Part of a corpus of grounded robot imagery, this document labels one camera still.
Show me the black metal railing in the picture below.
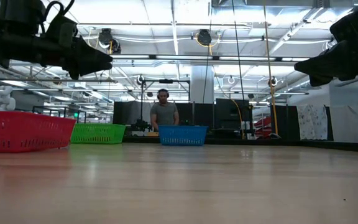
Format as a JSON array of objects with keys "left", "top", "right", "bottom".
[{"left": 32, "top": 105, "right": 87, "bottom": 124}]

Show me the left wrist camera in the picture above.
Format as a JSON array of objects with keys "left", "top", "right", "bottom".
[{"left": 40, "top": 0, "right": 78, "bottom": 48}]

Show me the blue plastic basket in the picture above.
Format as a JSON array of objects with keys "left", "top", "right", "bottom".
[{"left": 158, "top": 124, "right": 209, "bottom": 147}]

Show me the grey curtain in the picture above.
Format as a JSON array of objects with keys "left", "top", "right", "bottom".
[{"left": 329, "top": 104, "right": 358, "bottom": 144}]

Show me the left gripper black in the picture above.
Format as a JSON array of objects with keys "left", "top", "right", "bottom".
[{"left": 0, "top": 34, "right": 113, "bottom": 80}]

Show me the white patterned curtain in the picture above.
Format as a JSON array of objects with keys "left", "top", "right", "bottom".
[{"left": 296, "top": 104, "right": 329, "bottom": 141}]

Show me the red tool cart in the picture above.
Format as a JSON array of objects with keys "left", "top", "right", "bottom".
[{"left": 255, "top": 116, "right": 273, "bottom": 139}]

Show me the green plastic basket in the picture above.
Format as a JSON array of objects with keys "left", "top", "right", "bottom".
[{"left": 70, "top": 123, "right": 127, "bottom": 145}]

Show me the black metal gantry frame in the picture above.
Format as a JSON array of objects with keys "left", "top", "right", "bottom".
[{"left": 139, "top": 78, "right": 191, "bottom": 131}]

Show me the red plastic basket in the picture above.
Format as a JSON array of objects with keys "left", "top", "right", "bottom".
[{"left": 0, "top": 110, "right": 77, "bottom": 153}]

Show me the long ceiling light strip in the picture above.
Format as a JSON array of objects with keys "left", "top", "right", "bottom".
[{"left": 110, "top": 54, "right": 310, "bottom": 62}]

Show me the black ceiling cable reel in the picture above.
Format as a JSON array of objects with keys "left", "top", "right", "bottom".
[
  {"left": 196, "top": 28, "right": 213, "bottom": 47},
  {"left": 98, "top": 27, "right": 122, "bottom": 54}
]

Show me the dark grey partition panel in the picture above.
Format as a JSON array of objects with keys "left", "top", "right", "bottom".
[{"left": 112, "top": 100, "right": 155, "bottom": 135}]

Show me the black partition panel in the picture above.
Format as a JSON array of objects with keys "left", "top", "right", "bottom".
[
  {"left": 214, "top": 98, "right": 254, "bottom": 139},
  {"left": 154, "top": 102, "right": 214, "bottom": 128},
  {"left": 270, "top": 105, "right": 301, "bottom": 141}
]

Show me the black hanging cable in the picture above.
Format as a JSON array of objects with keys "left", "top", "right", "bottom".
[
  {"left": 231, "top": 0, "right": 246, "bottom": 101},
  {"left": 202, "top": 18, "right": 213, "bottom": 104}
]

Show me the white building column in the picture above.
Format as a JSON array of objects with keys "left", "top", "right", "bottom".
[{"left": 190, "top": 64, "right": 215, "bottom": 105}]

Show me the yellow hanging cable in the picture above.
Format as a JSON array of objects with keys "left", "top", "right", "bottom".
[{"left": 262, "top": 0, "right": 280, "bottom": 135}]

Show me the curved yellow background cable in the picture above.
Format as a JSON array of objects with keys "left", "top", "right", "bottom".
[{"left": 231, "top": 98, "right": 244, "bottom": 139}]

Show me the person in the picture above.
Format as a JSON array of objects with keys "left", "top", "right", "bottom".
[{"left": 149, "top": 88, "right": 180, "bottom": 132}]

